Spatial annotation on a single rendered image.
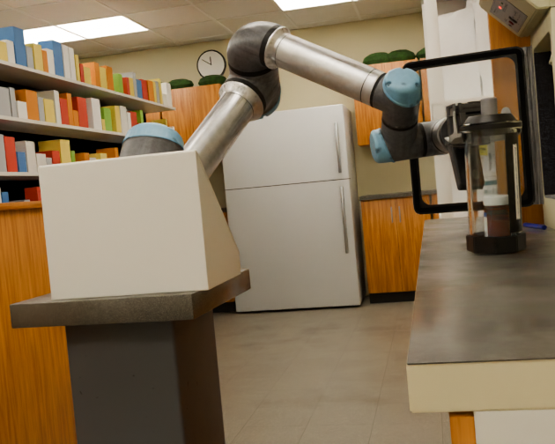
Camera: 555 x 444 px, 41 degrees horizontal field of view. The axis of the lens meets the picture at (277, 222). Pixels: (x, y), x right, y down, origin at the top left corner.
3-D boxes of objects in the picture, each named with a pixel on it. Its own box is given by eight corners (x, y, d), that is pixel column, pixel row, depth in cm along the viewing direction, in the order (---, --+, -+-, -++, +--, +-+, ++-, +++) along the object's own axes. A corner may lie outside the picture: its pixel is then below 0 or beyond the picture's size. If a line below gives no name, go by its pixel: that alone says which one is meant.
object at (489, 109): (526, 132, 126) (524, 93, 126) (473, 136, 126) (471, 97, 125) (506, 134, 136) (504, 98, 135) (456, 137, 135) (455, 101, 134)
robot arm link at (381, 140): (369, 110, 157) (419, 102, 157) (367, 147, 165) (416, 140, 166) (378, 136, 152) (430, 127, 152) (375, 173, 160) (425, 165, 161)
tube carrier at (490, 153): (538, 243, 127) (532, 119, 126) (477, 249, 127) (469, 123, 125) (513, 237, 138) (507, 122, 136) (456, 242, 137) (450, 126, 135)
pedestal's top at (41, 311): (11, 329, 122) (9, 304, 122) (102, 297, 153) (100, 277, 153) (194, 320, 114) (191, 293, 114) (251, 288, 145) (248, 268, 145)
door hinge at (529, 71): (543, 203, 185) (530, 46, 183) (543, 203, 183) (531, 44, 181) (536, 204, 185) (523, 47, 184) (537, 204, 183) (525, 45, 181)
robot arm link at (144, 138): (104, 163, 135) (120, 112, 143) (122, 210, 145) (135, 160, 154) (169, 163, 134) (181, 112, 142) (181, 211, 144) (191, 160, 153)
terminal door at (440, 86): (536, 206, 184) (523, 44, 183) (414, 215, 195) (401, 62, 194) (536, 205, 185) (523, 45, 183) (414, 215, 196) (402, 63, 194)
